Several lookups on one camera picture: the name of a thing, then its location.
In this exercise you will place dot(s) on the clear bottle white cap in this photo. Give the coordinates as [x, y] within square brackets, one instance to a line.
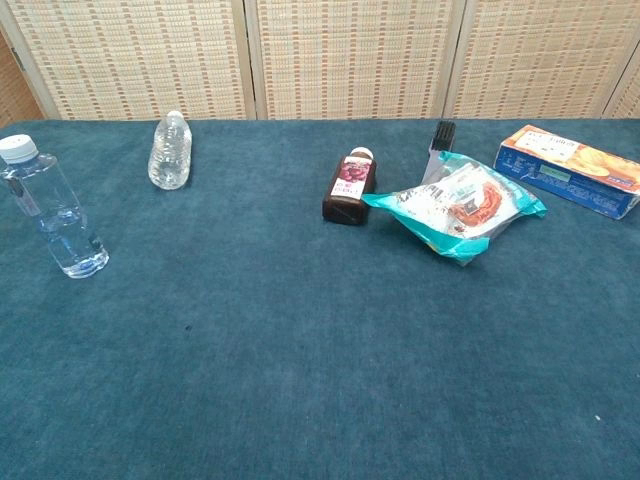
[60, 220]

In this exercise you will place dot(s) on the dark juice bottle red label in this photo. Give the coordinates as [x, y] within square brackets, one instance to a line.
[345, 200]

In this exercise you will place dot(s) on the ribbed clear water bottle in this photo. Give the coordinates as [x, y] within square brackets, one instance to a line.
[170, 155]

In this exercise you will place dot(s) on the teal table cover cloth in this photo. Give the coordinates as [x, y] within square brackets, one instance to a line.
[300, 350]

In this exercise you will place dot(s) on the teal clear snack bag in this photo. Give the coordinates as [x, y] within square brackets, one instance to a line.
[450, 215]

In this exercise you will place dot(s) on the beige woven screen panel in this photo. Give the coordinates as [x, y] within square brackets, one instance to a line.
[140, 55]
[627, 100]
[540, 55]
[350, 55]

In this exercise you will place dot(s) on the orange blue cracker box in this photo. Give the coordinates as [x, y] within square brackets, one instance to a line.
[565, 170]

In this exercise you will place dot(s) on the brown woven screen panel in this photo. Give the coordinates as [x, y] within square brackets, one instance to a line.
[12, 95]

